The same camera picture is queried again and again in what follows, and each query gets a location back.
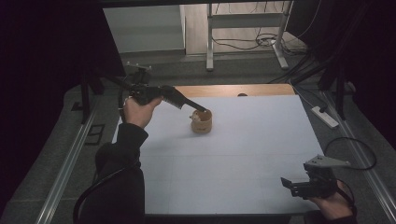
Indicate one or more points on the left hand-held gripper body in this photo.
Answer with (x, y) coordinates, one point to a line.
(143, 90)

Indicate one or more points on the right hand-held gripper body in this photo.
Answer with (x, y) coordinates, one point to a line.
(317, 183)

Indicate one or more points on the person's left hand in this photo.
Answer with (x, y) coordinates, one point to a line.
(140, 115)

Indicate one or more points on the person's right hand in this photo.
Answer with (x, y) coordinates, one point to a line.
(333, 205)

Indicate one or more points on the white table mat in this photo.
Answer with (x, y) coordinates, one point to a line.
(233, 168)

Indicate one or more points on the black tripod stand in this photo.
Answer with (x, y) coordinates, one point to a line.
(85, 93)

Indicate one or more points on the white power strip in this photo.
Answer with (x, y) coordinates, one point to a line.
(325, 117)

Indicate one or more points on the white metal stand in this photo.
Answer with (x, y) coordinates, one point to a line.
(246, 21)

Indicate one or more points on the aluminium rail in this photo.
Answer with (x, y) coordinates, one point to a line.
(67, 169)
(361, 155)

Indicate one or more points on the black rectangular frame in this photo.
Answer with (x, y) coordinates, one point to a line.
(95, 134)

